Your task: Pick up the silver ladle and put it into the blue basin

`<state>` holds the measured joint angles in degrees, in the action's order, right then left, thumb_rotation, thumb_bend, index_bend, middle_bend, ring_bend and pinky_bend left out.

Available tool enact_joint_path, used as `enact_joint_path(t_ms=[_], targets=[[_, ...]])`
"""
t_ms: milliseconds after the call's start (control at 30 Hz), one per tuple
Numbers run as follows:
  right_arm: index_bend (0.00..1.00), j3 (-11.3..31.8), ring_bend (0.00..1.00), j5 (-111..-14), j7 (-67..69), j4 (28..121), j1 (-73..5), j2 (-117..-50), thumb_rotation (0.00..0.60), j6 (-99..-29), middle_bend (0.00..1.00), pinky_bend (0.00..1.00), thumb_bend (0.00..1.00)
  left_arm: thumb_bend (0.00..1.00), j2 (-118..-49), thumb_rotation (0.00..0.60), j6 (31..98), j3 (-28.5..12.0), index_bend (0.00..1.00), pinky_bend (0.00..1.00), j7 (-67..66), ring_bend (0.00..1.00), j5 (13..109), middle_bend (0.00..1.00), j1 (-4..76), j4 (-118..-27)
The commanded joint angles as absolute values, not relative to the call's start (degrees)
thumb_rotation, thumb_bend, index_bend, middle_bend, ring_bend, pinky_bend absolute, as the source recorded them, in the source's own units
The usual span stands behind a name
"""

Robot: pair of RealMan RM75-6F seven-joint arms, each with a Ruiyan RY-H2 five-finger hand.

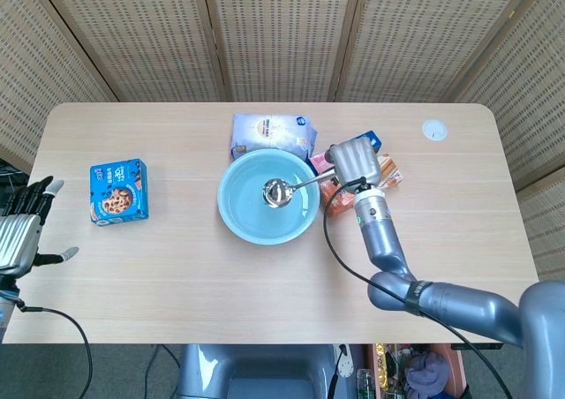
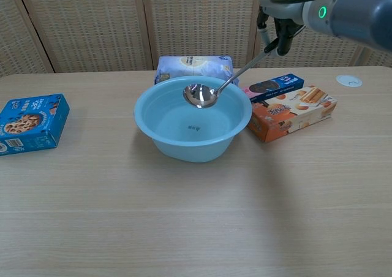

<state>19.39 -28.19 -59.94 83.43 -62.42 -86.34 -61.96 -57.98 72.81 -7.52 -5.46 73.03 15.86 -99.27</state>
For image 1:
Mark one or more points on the woven folding screen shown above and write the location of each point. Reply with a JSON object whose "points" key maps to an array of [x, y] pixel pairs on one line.
{"points": [[282, 37]]}

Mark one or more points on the orange storage shelf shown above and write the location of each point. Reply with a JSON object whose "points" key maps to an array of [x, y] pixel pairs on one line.
{"points": [[415, 370]]}

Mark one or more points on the white round table grommet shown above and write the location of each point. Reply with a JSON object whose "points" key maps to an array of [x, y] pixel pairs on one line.
{"points": [[434, 130]]}

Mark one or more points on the orange egg roll box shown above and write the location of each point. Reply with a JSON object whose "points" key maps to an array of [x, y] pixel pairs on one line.
{"points": [[337, 198]]}

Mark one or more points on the pale blue flour bag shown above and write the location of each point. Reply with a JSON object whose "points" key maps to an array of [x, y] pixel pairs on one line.
{"points": [[273, 132]]}

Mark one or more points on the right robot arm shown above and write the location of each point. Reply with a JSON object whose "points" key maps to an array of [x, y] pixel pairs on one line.
{"points": [[419, 284]]}

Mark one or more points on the white power strip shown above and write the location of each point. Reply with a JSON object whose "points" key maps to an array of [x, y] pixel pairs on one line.
{"points": [[345, 361]]}

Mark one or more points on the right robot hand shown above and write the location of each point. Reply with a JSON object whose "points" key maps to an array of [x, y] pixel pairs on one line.
{"points": [[356, 163]]}

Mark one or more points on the purple cloth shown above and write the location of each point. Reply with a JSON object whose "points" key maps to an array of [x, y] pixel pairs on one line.
{"points": [[426, 370]]}

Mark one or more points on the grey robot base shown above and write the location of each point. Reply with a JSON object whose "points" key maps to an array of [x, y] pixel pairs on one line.
{"points": [[256, 370]]}

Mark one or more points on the light blue bowl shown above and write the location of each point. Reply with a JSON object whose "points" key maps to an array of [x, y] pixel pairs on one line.
{"points": [[256, 222]]}

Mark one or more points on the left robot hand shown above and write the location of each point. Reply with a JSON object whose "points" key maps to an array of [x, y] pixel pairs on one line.
{"points": [[20, 231]]}

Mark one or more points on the blue chocolate chip cookie box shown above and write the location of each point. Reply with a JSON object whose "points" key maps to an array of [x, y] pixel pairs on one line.
{"points": [[118, 191]]}

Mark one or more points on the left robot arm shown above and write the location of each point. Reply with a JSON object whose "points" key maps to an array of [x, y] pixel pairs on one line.
{"points": [[6, 302]]}

